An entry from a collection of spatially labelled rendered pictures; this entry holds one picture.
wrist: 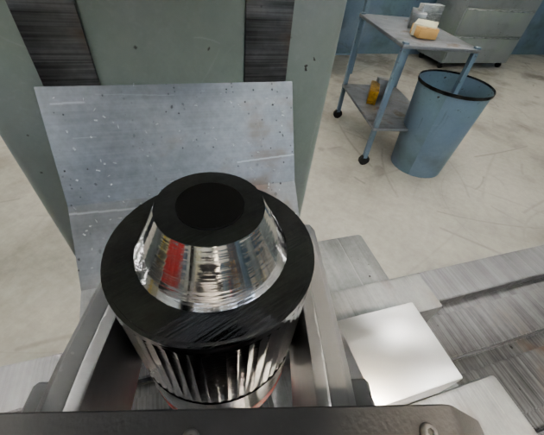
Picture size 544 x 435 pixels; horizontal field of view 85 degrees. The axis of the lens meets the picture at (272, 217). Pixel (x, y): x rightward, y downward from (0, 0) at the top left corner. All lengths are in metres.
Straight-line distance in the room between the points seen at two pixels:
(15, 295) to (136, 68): 1.44
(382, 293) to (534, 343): 0.27
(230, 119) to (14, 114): 0.26
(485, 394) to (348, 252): 0.16
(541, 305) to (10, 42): 0.70
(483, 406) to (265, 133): 0.38
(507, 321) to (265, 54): 0.45
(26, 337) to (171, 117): 1.31
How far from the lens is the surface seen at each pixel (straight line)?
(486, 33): 5.51
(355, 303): 0.25
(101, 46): 0.44
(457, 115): 2.26
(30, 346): 1.58
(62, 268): 1.75
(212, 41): 0.43
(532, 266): 0.58
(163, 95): 0.44
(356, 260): 0.33
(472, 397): 0.26
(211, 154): 0.44
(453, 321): 0.43
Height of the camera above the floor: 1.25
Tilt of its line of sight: 45 degrees down
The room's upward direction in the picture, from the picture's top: 7 degrees clockwise
